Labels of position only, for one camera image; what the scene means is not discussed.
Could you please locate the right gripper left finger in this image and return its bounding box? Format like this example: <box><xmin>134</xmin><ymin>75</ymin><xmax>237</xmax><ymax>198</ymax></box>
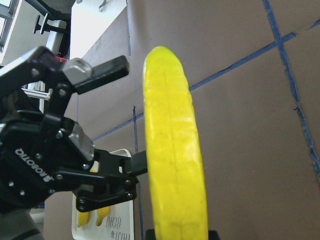
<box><xmin>144</xmin><ymin>229</ymin><xmax>156</xmax><ymax>240</ymax></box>

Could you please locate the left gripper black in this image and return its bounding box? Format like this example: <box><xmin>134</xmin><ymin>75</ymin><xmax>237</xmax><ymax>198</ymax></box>
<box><xmin>0</xmin><ymin>46</ymin><xmax>148</xmax><ymax>213</ymax></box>

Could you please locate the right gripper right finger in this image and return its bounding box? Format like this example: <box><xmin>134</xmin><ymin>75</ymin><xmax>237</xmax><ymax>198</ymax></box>
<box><xmin>208</xmin><ymin>230</ymin><xmax>221</xmax><ymax>240</ymax></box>

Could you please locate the yellow banana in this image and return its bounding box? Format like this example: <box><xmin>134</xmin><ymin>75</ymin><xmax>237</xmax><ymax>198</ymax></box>
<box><xmin>143</xmin><ymin>46</ymin><xmax>209</xmax><ymax>240</ymax></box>
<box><xmin>95</xmin><ymin>206</ymin><xmax>111</xmax><ymax>227</ymax></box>
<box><xmin>77</xmin><ymin>211</ymin><xmax>91</xmax><ymax>228</ymax></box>

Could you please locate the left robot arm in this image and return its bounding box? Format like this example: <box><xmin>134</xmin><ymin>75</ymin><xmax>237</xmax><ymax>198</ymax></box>
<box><xmin>0</xmin><ymin>46</ymin><xmax>147</xmax><ymax>240</ymax></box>

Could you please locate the white bear tray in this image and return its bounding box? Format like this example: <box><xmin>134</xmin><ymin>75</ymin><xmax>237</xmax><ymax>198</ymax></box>
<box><xmin>71</xmin><ymin>148</ymin><xmax>136</xmax><ymax>240</ymax></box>

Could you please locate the aluminium frame post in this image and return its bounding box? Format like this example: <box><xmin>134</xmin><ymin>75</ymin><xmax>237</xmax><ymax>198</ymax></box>
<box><xmin>21</xmin><ymin>81</ymin><xmax>52</xmax><ymax>101</ymax></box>

